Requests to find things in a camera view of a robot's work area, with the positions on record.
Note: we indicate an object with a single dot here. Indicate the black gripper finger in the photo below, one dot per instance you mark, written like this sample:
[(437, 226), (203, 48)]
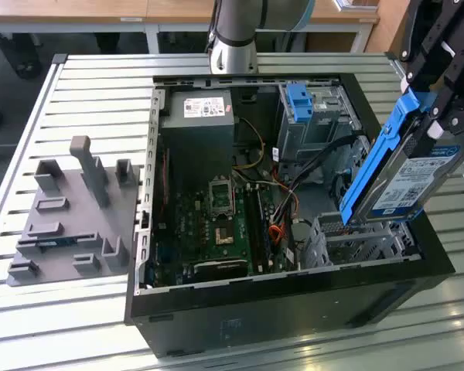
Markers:
[(429, 50), (462, 96)]

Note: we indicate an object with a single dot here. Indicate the hard disk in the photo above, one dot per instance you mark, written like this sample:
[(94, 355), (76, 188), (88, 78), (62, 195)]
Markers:
[(390, 185)]

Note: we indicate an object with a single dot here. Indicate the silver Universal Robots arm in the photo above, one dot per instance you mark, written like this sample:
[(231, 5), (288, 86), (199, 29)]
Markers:
[(236, 38)]

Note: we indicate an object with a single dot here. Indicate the metal disk bay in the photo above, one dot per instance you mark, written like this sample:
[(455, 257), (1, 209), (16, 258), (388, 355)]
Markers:
[(367, 243)]

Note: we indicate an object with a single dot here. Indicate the black RAM slot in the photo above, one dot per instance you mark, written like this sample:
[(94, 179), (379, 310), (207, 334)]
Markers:
[(252, 228), (265, 228)]

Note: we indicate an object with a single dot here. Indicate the blue plastic drive latch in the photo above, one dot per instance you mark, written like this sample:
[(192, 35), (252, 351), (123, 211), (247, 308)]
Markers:
[(299, 102)]

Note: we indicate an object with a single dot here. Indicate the metal optical drive cage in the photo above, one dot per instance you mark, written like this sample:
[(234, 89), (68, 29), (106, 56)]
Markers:
[(317, 135)]

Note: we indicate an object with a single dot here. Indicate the round grey speaker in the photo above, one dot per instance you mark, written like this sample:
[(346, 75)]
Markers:
[(303, 232)]

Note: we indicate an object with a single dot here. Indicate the grey power supply unit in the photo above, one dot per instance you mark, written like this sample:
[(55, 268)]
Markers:
[(195, 143)]

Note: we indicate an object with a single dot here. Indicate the CPU socket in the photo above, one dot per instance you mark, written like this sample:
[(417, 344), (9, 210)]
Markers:
[(221, 195)]

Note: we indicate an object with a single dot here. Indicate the square gold chip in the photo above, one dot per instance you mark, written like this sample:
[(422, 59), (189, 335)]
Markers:
[(224, 236)]

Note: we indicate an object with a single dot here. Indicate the black graphics card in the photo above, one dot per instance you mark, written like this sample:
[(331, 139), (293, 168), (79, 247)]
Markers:
[(220, 269)]

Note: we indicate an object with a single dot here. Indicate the black open PC case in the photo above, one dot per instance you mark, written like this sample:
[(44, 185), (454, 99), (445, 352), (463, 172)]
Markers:
[(255, 320)]

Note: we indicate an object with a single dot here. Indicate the green motherboard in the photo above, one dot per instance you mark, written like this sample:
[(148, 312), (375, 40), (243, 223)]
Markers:
[(189, 239)]

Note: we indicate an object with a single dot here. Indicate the grey plastic parts rack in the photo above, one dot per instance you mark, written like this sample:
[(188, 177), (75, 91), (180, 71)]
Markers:
[(73, 216)]

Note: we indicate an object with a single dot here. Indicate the black office chair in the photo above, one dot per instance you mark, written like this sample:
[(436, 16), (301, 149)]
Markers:
[(23, 54)]

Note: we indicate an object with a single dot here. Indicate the green stick in rack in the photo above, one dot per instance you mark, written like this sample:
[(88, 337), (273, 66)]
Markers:
[(54, 243)]

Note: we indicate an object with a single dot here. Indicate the wooden desk white frame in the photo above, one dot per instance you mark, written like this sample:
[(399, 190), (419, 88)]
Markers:
[(100, 11)]

